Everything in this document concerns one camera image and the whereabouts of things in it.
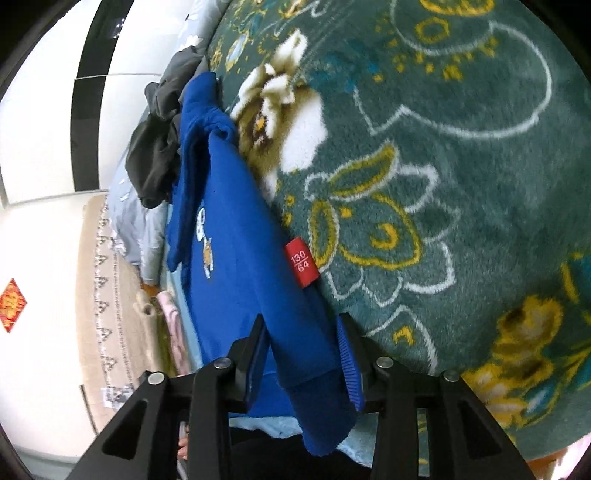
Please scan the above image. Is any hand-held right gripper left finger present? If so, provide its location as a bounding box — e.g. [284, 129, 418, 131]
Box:
[65, 315, 271, 480]

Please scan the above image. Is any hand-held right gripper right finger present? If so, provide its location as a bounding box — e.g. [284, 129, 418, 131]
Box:
[336, 313, 536, 480]

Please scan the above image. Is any blue sweater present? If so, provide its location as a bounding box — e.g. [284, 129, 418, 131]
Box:
[165, 71, 358, 457]

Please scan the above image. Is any folded pink garment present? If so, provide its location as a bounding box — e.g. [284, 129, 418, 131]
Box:
[156, 291, 192, 377]

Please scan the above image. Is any folded beige sweater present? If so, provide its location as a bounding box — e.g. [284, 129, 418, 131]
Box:
[133, 291, 162, 319]

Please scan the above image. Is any beige quilted headboard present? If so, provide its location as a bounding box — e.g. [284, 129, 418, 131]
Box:
[75, 194, 171, 435]

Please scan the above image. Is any light blue floral quilt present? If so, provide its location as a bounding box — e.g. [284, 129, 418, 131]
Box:
[106, 0, 232, 284]

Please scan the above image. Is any teal floral blanket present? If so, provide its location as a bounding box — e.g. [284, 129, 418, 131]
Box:
[203, 0, 591, 464]

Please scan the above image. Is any dark grey garment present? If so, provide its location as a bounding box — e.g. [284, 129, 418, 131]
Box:
[126, 46, 211, 209]

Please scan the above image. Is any white wardrobe with black stripe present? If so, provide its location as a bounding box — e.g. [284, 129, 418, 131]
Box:
[0, 0, 195, 208]

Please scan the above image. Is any red wall decoration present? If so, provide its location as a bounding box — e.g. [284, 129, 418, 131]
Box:
[0, 278, 28, 333]

